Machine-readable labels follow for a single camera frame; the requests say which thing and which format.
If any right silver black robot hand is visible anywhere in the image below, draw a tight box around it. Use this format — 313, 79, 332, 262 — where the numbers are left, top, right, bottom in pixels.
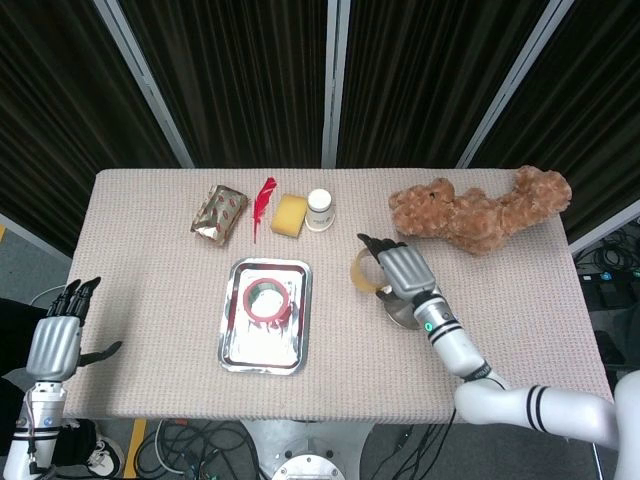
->
355, 232, 438, 301

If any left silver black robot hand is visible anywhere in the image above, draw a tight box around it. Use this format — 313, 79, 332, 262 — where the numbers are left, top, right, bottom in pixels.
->
24, 275, 124, 384

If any yellow transparent tape roll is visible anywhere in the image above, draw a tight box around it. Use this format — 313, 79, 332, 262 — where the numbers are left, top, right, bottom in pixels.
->
349, 247, 392, 296

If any red tape roll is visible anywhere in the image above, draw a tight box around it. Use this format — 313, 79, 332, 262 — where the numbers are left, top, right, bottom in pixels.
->
242, 278, 293, 323

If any round steel plate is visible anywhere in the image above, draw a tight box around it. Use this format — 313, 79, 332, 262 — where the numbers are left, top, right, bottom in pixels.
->
381, 289, 432, 332

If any brown plush teddy bear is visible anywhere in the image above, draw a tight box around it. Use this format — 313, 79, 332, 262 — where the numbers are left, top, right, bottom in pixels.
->
388, 164, 573, 257

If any white paper cup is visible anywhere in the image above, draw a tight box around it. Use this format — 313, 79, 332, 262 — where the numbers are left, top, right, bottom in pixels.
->
304, 187, 336, 233

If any black white sneaker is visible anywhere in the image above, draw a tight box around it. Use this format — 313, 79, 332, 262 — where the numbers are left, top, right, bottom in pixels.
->
84, 433, 125, 477

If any beige woven tablecloth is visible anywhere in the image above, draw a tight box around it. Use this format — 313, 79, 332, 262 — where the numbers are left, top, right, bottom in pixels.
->
52, 167, 619, 431

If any yellow sponge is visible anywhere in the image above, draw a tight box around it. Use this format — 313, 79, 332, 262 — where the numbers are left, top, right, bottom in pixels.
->
269, 193, 308, 240

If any red feather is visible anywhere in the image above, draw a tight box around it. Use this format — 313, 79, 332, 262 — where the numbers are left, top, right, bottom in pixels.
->
251, 176, 278, 245

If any rectangular steel tray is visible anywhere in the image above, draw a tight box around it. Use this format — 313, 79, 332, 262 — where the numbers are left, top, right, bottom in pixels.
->
216, 256, 314, 377

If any gold foil snack packet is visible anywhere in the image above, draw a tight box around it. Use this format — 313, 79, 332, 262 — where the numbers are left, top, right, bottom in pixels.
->
189, 183, 250, 248

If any white floor cable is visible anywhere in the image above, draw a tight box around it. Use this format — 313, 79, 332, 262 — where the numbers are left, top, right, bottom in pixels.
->
29, 283, 67, 305

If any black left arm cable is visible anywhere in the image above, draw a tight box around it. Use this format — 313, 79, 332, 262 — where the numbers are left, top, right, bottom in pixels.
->
25, 397, 52, 477

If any black floor cable bundle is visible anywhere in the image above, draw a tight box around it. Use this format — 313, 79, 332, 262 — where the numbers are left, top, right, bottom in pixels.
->
134, 418, 262, 480

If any grey partition frame post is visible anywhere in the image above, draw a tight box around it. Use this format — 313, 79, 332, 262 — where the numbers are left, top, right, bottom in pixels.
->
455, 0, 577, 169
92, 0, 196, 169
320, 0, 352, 169

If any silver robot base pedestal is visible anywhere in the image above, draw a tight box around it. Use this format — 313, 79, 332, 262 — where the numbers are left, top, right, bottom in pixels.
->
238, 418, 374, 480

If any black background cable tangle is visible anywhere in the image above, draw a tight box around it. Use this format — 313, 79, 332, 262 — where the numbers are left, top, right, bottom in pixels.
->
573, 233, 640, 282

